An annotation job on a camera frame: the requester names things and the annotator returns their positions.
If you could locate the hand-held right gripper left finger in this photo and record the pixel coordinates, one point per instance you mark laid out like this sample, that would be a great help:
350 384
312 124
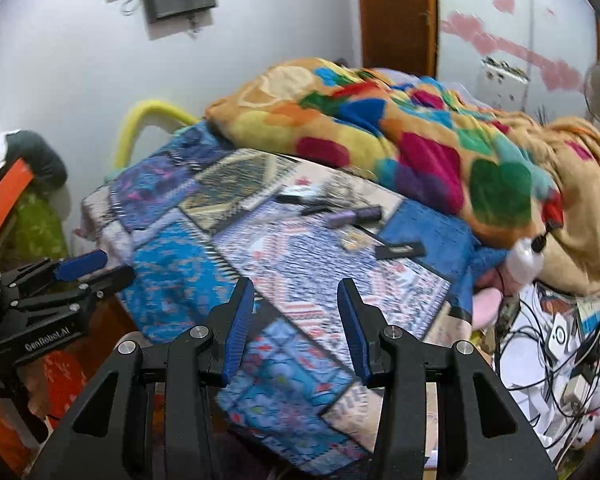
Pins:
237 332

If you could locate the green leaf-print bag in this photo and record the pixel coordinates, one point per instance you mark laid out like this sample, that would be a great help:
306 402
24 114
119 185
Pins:
37 225

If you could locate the white earphones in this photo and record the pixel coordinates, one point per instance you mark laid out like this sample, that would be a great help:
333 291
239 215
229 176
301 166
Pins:
332 187

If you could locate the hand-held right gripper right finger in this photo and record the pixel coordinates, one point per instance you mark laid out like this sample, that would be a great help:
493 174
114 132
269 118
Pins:
356 332

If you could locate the flat black bar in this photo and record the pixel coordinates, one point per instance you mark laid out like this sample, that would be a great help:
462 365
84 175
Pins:
400 250

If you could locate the white marker with black cap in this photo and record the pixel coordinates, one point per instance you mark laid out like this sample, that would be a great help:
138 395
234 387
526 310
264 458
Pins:
292 199

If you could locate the red floral cloth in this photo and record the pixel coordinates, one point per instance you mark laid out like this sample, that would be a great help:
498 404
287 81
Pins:
60 380

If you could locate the dark grey cloth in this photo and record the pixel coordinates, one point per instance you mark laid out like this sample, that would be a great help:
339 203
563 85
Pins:
37 155

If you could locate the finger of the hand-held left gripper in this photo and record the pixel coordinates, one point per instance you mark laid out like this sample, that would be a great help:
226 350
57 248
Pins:
112 277
80 265

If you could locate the wooden door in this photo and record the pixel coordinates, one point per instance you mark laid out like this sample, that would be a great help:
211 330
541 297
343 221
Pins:
395 15

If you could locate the yellow foam tube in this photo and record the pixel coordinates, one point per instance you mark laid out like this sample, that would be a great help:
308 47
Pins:
130 125

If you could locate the white and pink plush toy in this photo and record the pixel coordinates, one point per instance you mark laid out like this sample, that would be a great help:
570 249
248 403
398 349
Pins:
522 262

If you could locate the colourful fleece blanket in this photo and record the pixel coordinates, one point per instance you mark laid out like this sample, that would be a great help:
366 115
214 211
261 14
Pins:
430 150

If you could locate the purple tube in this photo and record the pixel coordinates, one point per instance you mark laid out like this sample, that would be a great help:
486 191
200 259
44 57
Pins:
355 217

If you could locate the patchwork printed bedsheet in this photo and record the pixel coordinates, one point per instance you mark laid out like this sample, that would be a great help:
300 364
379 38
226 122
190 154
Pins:
190 260

